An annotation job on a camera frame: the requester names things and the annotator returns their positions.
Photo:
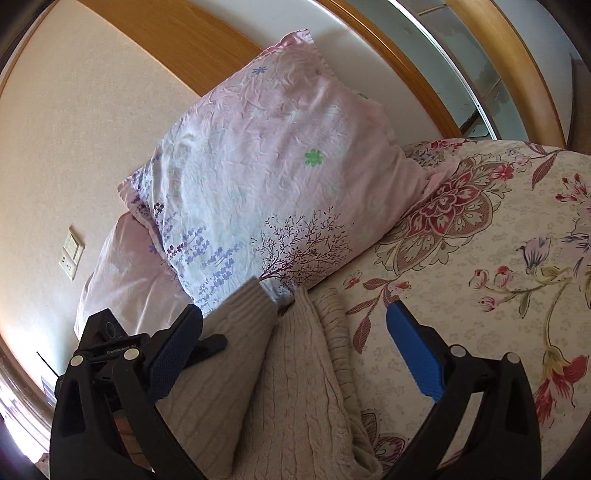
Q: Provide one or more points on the beige wall switch plate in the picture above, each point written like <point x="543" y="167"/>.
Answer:
<point x="71" y="254"/>

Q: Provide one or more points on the pink floral pillow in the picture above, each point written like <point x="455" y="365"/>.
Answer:
<point x="129" y="277"/>

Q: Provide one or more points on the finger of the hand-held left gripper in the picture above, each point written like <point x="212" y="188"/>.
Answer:
<point x="210" y="345"/>

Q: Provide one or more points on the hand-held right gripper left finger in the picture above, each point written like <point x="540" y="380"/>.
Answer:
<point x="173" y="355"/>

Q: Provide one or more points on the wooden door frame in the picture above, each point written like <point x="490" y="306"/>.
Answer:
<point x="512" y="46"/>

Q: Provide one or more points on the cream floral bedspread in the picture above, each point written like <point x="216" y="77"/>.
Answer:
<point x="485" y="258"/>

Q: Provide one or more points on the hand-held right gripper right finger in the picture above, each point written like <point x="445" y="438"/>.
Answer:
<point x="415" y="355"/>

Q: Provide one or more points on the wooden wall panel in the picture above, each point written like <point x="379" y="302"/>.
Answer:
<point x="184" y="41"/>

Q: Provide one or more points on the frosted glass door panel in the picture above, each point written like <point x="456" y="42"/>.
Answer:
<point x="461" y="60"/>

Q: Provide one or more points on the pink pillow with tree print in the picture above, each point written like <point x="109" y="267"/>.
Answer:
<point x="258" y="175"/>

